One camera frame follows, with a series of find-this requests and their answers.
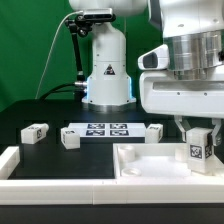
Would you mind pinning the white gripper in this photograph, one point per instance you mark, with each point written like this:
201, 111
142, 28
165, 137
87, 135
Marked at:
160, 93

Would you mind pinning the white square tabletop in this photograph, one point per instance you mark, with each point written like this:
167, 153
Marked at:
162, 160

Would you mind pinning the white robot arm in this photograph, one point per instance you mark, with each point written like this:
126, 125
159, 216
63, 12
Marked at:
182, 77

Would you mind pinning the white U-shaped fence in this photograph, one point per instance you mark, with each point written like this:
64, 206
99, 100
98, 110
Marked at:
126, 190

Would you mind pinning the white marker tag plate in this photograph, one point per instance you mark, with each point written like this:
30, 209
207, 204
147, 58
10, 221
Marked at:
109, 129

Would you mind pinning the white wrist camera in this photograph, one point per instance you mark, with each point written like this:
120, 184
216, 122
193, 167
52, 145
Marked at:
156, 59

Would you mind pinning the grey camera on mount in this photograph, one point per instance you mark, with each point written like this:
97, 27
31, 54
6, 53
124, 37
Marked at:
98, 14

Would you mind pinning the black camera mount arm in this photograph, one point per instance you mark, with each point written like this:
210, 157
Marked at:
78, 27

